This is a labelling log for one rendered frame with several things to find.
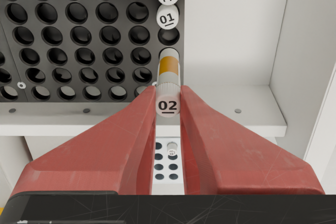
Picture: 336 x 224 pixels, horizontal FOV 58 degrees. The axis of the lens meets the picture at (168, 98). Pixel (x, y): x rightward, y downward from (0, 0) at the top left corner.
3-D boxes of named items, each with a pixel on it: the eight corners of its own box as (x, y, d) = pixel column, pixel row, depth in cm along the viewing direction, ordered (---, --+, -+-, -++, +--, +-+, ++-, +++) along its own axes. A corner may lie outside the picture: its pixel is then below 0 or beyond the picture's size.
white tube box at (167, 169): (226, 118, 40) (231, 137, 37) (222, 162, 44) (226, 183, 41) (132, 119, 40) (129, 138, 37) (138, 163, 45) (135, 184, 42)
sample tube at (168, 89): (180, 66, 17) (182, 118, 13) (158, 66, 17) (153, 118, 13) (181, 45, 16) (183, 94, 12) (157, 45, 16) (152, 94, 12)
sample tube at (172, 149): (177, 124, 40) (177, 149, 36) (177, 131, 41) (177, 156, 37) (167, 124, 40) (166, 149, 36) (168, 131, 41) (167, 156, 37)
